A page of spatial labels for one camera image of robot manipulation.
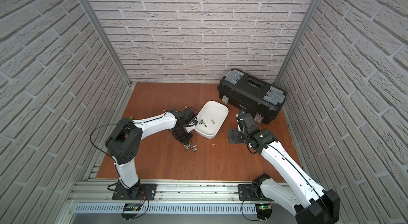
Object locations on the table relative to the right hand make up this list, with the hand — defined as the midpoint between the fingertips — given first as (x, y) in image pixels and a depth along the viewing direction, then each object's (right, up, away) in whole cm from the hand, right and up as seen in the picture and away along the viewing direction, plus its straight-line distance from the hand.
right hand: (240, 132), depth 79 cm
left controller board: (-53, -35, -7) cm, 64 cm away
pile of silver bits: (-26, -10, +9) cm, 29 cm away
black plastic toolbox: (+13, +18, +11) cm, 24 cm away
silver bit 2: (-14, +3, +19) cm, 24 cm away
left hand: (-28, -7, +10) cm, 30 cm away
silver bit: (-21, +3, +19) cm, 29 cm away
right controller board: (+9, -34, -9) cm, 36 cm away
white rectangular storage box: (-15, +4, +22) cm, 27 cm away
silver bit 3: (-13, -9, +9) cm, 18 cm away
